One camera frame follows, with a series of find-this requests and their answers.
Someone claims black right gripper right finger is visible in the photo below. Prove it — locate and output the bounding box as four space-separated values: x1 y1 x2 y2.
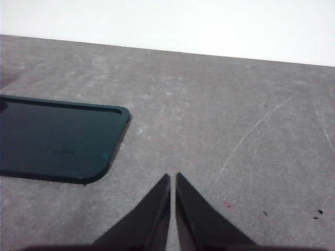
175 172 259 248

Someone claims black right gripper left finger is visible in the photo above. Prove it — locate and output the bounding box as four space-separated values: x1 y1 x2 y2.
93 173 171 247

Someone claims black rectangular tray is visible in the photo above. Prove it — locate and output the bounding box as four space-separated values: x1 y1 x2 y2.
0 94 131 184

